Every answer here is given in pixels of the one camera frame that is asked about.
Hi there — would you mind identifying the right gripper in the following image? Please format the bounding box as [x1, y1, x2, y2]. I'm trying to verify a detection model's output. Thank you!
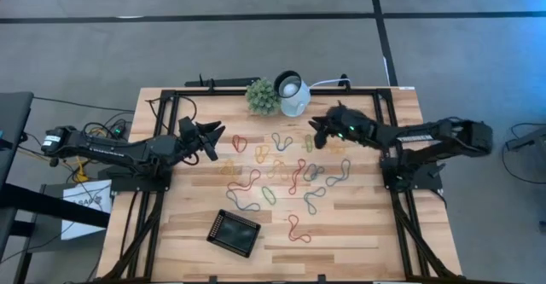
[308, 106, 379, 144]

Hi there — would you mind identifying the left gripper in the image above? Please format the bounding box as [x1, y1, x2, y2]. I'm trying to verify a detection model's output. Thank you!
[170, 120, 227, 166]

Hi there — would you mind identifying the yellow rubber band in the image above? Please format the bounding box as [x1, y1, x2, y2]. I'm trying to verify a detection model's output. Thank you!
[254, 144, 271, 165]
[266, 159, 290, 181]
[218, 159, 241, 179]

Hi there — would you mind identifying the teal rubber band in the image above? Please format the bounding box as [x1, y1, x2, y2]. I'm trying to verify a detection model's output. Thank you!
[303, 185, 328, 216]
[302, 163, 326, 183]
[325, 158, 352, 188]

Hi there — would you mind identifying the long red rubber band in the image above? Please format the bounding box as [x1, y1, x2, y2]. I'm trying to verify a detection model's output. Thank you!
[226, 168, 262, 193]

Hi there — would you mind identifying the long blue rubber band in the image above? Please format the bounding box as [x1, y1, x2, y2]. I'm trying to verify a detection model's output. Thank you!
[225, 189, 262, 213]

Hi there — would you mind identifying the black slotted plastic bin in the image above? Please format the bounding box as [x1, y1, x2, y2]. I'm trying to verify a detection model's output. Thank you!
[206, 208, 262, 259]

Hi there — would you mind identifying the white desk lamp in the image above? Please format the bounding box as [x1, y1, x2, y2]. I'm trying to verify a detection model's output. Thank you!
[273, 70, 312, 119]

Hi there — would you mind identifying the black mounting bar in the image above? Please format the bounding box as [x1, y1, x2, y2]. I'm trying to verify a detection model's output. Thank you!
[184, 73, 261, 89]

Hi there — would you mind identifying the green potted plant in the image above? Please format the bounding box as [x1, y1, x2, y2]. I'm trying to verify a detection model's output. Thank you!
[244, 77, 282, 117]

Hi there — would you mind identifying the green rubber band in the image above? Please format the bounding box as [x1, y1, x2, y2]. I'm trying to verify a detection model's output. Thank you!
[260, 185, 277, 206]

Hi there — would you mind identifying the black power adapter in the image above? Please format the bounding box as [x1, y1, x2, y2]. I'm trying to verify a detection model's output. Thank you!
[108, 119, 129, 140]

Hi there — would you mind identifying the white paper sheet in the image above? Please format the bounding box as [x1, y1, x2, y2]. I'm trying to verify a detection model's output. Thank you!
[61, 179, 113, 241]

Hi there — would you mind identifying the black desk beam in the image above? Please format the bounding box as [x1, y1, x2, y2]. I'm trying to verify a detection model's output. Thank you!
[0, 183, 111, 229]

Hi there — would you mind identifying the grey desk surface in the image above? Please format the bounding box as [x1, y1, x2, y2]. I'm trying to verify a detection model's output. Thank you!
[0, 90, 35, 183]

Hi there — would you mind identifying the grey equipment stand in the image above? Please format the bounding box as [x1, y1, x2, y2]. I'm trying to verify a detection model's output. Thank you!
[506, 125, 546, 153]

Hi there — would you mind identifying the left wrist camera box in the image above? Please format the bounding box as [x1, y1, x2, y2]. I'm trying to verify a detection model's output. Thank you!
[177, 116, 198, 139]

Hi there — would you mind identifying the white lamp cable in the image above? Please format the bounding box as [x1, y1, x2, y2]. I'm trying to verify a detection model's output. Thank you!
[309, 78, 351, 90]

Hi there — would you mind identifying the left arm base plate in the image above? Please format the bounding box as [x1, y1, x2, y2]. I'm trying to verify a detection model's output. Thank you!
[98, 164, 172, 194]

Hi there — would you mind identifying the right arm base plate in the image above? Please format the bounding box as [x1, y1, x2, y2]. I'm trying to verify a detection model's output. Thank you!
[380, 155, 444, 192]

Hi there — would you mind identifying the black floor cable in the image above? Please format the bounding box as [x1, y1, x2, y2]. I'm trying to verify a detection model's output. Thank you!
[32, 96, 136, 113]

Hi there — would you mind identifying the yellow floor cable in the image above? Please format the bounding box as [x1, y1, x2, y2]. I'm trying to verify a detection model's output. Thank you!
[72, 126, 107, 183]

